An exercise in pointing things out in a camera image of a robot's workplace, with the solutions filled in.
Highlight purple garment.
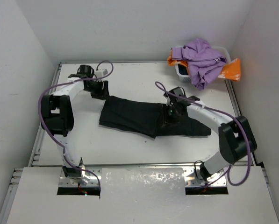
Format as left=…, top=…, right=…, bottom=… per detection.
left=172, top=38, right=227, bottom=91

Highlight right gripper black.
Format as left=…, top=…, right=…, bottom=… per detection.
left=160, top=104, right=182, bottom=127

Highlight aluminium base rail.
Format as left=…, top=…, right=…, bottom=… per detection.
left=58, top=161, right=227, bottom=191

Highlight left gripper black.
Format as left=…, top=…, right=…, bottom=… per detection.
left=84, top=79, right=110, bottom=101

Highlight white laundry basket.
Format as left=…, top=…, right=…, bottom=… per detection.
left=174, top=46, right=231, bottom=83

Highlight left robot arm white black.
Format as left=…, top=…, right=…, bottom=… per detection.
left=38, top=64, right=112, bottom=186

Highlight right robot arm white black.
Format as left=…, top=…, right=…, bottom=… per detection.
left=164, top=93, right=257, bottom=186

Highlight crinkled transparent plastic sheet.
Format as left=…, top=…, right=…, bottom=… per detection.
left=101, top=168, right=186, bottom=199

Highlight white foreground cover board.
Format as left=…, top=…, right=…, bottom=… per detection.
left=7, top=167, right=278, bottom=224

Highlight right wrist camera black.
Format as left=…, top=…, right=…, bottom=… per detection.
left=165, top=87, right=186, bottom=106

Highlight orange white garment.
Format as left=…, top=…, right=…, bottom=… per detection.
left=167, top=55, right=241, bottom=82

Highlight black denim trousers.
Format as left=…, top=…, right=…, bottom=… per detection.
left=99, top=96, right=211, bottom=139

